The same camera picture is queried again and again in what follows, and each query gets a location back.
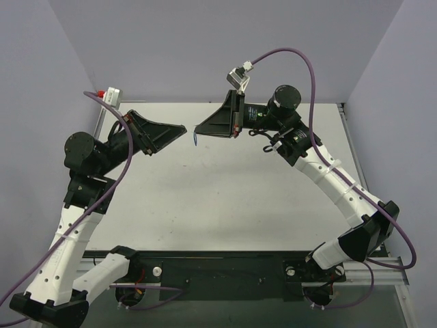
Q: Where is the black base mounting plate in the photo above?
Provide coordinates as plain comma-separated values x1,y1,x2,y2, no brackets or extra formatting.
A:
118,251,346,301

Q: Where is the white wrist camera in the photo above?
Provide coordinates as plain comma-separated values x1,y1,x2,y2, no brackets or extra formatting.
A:
227,61,253,94
97,87,123,110

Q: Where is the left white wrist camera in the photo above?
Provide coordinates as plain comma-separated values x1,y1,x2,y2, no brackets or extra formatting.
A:
97,87,123,110

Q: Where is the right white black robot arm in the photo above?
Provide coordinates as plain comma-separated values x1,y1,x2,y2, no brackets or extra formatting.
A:
195,85,399,279

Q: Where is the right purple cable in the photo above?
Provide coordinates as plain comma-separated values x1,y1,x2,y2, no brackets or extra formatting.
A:
252,47,418,311

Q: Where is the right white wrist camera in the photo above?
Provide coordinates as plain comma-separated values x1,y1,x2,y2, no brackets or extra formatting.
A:
227,61,253,94

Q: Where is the purple cable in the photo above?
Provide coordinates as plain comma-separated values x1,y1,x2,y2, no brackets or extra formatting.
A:
0,90,185,327
252,47,418,311

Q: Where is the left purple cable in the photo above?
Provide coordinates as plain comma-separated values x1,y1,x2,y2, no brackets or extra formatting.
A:
0,90,185,327

